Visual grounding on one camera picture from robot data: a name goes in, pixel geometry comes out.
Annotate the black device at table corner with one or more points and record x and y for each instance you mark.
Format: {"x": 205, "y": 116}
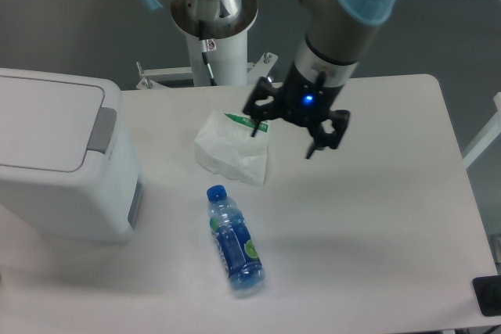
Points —
{"x": 487, "y": 292}

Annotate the blue plastic drink bottle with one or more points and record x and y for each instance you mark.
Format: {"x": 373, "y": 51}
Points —
{"x": 243, "y": 266}

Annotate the white middle base bracket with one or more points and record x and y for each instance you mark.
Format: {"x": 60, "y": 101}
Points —
{"x": 261, "y": 68}

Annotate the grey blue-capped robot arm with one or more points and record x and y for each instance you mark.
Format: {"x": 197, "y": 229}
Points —
{"x": 340, "y": 34}

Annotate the white trash can lid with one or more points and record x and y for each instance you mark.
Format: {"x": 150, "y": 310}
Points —
{"x": 46, "y": 125}

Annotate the white left base bracket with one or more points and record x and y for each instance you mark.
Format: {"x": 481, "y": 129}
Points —
{"x": 178, "y": 77}

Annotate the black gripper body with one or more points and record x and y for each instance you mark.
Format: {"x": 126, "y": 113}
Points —
{"x": 305, "y": 101}

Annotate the grey lid push button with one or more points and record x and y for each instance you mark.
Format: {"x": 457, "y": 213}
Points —
{"x": 102, "y": 130}

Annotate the white base bracket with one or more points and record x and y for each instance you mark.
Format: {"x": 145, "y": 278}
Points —
{"x": 261, "y": 68}
{"x": 178, "y": 77}

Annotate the white plastic tissue packet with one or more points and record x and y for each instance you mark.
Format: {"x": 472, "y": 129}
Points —
{"x": 228, "y": 145}

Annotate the white frame post right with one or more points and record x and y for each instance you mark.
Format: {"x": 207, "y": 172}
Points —
{"x": 484, "y": 138}

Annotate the white trash can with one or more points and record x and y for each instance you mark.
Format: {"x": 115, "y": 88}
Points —
{"x": 100, "y": 200}

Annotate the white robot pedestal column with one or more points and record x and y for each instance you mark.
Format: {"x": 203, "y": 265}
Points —
{"x": 227, "y": 58}

